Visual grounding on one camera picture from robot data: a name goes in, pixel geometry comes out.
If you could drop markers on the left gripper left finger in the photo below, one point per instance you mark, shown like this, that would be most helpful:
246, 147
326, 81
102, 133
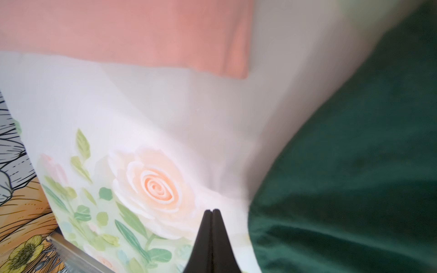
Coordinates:
201, 257

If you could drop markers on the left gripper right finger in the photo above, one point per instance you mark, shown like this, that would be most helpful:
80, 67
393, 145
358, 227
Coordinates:
223, 258

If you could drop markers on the dark green t-shirt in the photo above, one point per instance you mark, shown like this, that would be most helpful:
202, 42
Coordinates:
355, 189

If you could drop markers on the folded peach t-shirt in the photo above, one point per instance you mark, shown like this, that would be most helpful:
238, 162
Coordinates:
207, 36

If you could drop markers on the left aluminium frame post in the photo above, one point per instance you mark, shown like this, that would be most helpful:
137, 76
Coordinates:
76, 260

